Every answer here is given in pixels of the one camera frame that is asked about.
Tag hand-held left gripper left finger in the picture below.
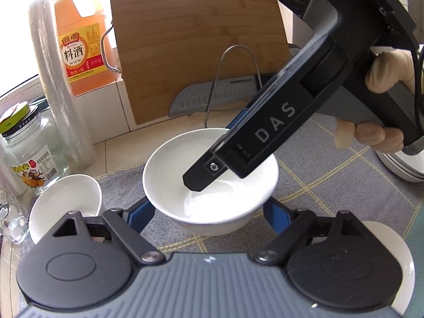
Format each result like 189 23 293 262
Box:
50 197 166 266

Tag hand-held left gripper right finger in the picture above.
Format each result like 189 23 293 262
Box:
253 196 365 266

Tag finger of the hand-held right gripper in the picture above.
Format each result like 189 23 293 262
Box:
183 151 245 192

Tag white bowl with pink flower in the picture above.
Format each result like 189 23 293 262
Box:
29 174 102 245
142 127 279 237

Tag stack of white plates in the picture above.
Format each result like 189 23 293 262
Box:
374 151 424 183

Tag white plate with grey stain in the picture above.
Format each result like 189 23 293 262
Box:
397 152 424 177

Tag person's right hand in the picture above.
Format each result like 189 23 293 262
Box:
334 48 415 155

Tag grey checked mat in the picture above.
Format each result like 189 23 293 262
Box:
25 114 424 318

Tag steel kitchen knife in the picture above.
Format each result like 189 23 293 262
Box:
168 76 266 118

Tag glass jar with dark lid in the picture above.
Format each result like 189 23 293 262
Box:
0 103 70 196

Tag clear glass cup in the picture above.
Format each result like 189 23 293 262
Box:
0 190 30 244

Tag bamboo cutting board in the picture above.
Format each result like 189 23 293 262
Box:
101 0 290 126

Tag roll of plastic wrap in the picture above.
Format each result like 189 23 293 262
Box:
28 0 97 168

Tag orange cooking wine bottle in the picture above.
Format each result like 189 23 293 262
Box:
54 0 116 97

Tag window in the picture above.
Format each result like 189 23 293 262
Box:
0 0 60 88

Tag metal wire rack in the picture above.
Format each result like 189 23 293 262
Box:
205 46 264 130

